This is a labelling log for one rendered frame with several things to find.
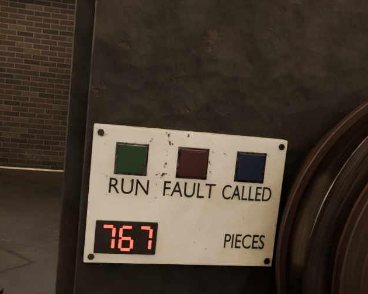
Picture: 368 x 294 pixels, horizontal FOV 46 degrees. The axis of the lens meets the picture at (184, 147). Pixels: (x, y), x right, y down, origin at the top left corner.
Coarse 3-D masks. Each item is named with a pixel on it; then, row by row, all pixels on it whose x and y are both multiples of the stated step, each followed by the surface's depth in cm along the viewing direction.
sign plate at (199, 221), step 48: (96, 144) 54; (144, 144) 55; (192, 144) 57; (240, 144) 58; (96, 192) 55; (144, 192) 56; (192, 192) 58; (240, 192) 59; (96, 240) 56; (144, 240) 57; (192, 240) 58; (240, 240) 60
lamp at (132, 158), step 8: (120, 144) 54; (120, 152) 55; (128, 152) 55; (136, 152) 55; (144, 152) 55; (120, 160) 55; (128, 160) 55; (136, 160) 55; (144, 160) 55; (120, 168) 55; (128, 168) 55; (136, 168) 55; (144, 168) 55
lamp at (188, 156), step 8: (184, 152) 56; (192, 152) 56; (200, 152) 57; (184, 160) 56; (192, 160) 56; (200, 160) 57; (184, 168) 56; (192, 168) 57; (200, 168) 57; (184, 176) 57; (192, 176) 57; (200, 176) 57
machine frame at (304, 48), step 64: (128, 0) 55; (192, 0) 56; (256, 0) 58; (320, 0) 59; (128, 64) 56; (192, 64) 57; (256, 64) 59; (320, 64) 61; (192, 128) 58; (256, 128) 60; (320, 128) 62; (64, 192) 65; (64, 256) 66
